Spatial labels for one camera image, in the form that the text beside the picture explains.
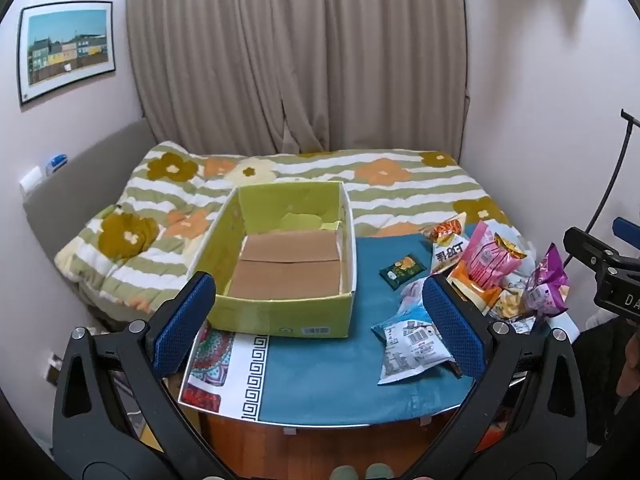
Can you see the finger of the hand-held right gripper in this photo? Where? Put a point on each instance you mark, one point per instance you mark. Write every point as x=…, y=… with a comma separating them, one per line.
x=590, y=247
x=629, y=232

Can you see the light blue snack packet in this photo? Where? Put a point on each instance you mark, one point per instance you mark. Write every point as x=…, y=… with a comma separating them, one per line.
x=410, y=345

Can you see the floral striped blanket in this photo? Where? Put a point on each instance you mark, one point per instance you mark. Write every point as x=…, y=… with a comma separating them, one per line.
x=165, y=220

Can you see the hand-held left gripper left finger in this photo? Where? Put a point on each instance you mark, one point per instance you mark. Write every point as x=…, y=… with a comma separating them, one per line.
x=185, y=325

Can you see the framed building picture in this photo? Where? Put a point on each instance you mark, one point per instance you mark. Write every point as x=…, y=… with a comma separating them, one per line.
x=65, y=50

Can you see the grey headboard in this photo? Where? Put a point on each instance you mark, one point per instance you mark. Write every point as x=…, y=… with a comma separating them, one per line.
x=70, y=195

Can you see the white wall socket box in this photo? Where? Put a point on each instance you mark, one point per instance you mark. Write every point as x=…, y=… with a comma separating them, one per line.
x=30, y=180

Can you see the beige curtain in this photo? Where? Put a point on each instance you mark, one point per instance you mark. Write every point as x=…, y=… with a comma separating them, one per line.
x=300, y=60

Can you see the white wall outlet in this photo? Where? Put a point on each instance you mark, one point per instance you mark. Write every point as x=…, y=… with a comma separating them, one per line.
x=54, y=369

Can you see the orange and white snack packet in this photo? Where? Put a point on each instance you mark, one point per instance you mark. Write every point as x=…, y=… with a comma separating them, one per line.
x=447, y=250

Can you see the grey-green slipper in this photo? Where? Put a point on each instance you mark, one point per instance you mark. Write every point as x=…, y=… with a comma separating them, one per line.
x=345, y=473
x=380, y=472

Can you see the pink snack packet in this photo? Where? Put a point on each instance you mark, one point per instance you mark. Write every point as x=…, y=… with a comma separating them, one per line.
x=482, y=260

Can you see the green cardboard box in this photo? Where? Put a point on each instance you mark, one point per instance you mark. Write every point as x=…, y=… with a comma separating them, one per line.
x=280, y=310

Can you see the blue patterned tablecloth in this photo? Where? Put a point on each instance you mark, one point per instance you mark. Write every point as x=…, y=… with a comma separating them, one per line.
x=325, y=375

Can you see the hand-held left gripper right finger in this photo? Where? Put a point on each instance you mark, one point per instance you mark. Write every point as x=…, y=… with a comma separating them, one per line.
x=452, y=325

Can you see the grey speckled snack packet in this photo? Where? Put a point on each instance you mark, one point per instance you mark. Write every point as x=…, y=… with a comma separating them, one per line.
x=512, y=305

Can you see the small green snack packet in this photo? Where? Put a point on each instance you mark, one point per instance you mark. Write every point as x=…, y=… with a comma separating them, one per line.
x=401, y=271

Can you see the black curved stand tube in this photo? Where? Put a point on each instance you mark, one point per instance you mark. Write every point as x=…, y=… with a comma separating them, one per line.
x=614, y=175

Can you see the purple snack packet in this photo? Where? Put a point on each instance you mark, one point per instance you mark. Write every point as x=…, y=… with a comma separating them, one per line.
x=547, y=285

